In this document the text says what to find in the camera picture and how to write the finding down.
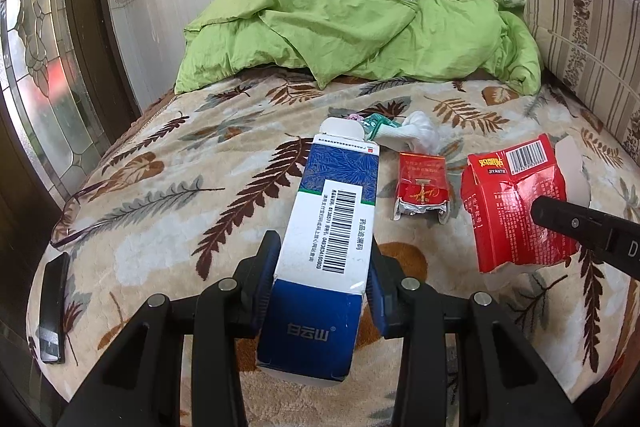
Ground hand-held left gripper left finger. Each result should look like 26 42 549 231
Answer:
57 230 282 427

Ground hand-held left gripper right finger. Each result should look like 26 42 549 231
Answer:
365 239 583 427

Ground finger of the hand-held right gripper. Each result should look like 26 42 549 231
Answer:
530 197 640 280

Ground blue and white box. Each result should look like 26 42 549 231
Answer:
256 117 383 382

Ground torn red box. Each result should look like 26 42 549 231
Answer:
460 133 593 275

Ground leaf printed blanket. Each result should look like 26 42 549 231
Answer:
25 72 640 427

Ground red cigarette pack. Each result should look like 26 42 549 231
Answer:
392 152 449 226

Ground green candy wrapper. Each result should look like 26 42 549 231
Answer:
362 113 401 135

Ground striped brown cushion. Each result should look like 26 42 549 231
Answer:
522 0 640 158

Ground black smartphone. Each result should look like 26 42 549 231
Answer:
39 252 72 365

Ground green quilt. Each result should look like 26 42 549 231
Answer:
174 0 543 96

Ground patterned glass door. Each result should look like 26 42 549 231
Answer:
0 0 108 208

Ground clear frame eyeglasses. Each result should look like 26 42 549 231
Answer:
50 179 108 250

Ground brown wooden door frame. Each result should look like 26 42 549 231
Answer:
65 0 143 128

